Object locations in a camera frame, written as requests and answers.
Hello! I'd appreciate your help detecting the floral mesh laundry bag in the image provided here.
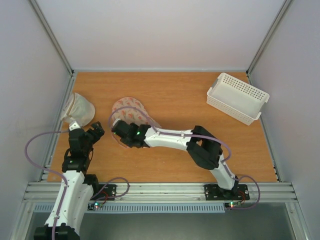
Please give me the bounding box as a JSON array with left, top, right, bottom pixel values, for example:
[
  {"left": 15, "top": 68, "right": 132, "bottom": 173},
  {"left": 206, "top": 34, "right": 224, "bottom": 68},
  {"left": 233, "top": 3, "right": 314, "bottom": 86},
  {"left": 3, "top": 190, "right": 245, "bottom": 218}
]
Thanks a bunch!
[{"left": 108, "top": 96, "right": 161, "bottom": 148}]

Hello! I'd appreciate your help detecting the white perforated plastic basket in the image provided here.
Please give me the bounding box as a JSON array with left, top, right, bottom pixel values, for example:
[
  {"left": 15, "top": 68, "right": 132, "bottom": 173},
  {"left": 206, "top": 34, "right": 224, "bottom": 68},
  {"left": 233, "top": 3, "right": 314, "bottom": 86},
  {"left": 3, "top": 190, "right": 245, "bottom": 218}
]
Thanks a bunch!
[{"left": 206, "top": 72, "right": 270, "bottom": 126}]

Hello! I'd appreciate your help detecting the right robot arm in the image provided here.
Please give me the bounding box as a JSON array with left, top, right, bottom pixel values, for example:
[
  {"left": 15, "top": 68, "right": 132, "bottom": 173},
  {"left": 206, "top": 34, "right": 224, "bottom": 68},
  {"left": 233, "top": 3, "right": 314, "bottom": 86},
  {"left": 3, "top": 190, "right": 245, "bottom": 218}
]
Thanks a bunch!
[{"left": 111, "top": 118, "right": 239, "bottom": 199}]

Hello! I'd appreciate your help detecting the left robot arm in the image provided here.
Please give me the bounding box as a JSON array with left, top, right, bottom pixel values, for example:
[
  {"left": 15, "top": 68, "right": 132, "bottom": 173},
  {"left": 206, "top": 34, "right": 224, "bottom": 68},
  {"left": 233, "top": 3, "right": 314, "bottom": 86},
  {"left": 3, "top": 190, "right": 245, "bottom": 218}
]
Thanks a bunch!
[{"left": 33, "top": 121, "right": 105, "bottom": 240}]

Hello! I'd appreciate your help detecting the white round mesh bag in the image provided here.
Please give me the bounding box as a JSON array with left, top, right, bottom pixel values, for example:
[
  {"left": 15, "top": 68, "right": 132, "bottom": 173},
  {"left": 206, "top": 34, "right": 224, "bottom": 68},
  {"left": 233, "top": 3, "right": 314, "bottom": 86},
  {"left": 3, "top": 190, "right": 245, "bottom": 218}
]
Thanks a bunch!
[{"left": 60, "top": 92, "right": 96, "bottom": 127}]

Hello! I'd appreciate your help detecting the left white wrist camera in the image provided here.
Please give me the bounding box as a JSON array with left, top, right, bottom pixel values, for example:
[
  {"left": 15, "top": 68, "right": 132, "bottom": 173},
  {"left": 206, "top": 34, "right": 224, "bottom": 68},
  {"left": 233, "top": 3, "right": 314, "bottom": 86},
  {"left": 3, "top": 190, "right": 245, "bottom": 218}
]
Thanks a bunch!
[{"left": 68, "top": 120, "right": 82, "bottom": 132}]

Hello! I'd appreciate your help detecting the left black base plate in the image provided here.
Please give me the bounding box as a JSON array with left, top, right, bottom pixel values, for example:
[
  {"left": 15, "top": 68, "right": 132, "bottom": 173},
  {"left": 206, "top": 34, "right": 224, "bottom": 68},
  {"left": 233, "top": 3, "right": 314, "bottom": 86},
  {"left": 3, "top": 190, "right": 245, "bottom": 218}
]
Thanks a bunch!
[{"left": 90, "top": 184, "right": 117, "bottom": 201}]

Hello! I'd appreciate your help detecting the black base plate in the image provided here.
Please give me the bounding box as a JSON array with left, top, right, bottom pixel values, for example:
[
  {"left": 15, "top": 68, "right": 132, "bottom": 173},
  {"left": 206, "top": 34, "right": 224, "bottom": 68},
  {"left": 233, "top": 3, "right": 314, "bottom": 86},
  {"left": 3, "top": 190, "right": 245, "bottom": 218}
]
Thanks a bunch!
[
  {"left": 203, "top": 183, "right": 250, "bottom": 201},
  {"left": 90, "top": 184, "right": 117, "bottom": 201}
]

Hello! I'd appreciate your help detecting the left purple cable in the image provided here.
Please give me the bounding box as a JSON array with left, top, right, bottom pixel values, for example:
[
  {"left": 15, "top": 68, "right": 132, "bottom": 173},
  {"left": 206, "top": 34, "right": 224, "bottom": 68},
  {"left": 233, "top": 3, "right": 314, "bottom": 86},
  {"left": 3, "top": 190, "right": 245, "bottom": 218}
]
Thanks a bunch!
[{"left": 24, "top": 129, "right": 130, "bottom": 240}]

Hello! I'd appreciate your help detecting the aluminium front rail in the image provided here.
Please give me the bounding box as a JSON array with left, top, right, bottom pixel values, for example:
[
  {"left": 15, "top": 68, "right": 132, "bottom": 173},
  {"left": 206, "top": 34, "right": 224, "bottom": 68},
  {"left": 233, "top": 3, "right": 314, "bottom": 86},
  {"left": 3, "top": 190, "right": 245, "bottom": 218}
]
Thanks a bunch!
[{"left": 22, "top": 182, "right": 298, "bottom": 203}]

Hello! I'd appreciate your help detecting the grey slotted cable duct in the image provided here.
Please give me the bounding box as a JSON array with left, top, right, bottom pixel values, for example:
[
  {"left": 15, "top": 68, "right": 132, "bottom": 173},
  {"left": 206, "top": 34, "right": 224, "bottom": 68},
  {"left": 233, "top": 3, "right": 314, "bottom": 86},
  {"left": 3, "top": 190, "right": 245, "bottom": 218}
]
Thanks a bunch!
[{"left": 32, "top": 203, "right": 226, "bottom": 214}]

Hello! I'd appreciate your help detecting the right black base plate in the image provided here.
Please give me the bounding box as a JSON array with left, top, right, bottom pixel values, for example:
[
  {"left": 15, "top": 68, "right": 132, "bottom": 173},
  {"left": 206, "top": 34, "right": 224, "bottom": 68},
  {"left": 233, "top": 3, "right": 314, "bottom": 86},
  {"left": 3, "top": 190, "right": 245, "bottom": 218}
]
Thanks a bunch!
[{"left": 203, "top": 183, "right": 250, "bottom": 201}]

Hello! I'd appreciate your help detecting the left aluminium frame post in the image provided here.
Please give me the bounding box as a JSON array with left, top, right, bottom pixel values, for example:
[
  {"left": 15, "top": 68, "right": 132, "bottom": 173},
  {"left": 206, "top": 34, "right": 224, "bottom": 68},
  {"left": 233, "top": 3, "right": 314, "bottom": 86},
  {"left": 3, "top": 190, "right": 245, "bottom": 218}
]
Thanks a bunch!
[{"left": 28, "top": 0, "right": 74, "bottom": 76}]

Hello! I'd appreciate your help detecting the aluminium frame post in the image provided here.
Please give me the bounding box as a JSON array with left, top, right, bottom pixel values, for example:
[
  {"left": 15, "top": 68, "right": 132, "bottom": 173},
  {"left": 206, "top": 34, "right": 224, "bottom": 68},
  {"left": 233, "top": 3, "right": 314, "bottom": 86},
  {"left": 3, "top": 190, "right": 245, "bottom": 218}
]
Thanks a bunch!
[
  {"left": 246, "top": 0, "right": 294, "bottom": 78},
  {"left": 28, "top": 0, "right": 74, "bottom": 76}
]

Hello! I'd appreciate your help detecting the right aluminium frame post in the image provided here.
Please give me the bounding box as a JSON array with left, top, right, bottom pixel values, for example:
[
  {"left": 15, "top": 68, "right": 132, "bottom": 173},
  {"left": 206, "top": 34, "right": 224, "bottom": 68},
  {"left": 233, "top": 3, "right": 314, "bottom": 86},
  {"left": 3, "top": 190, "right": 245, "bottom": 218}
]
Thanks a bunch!
[{"left": 246, "top": 0, "right": 294, "bottom": 78}]

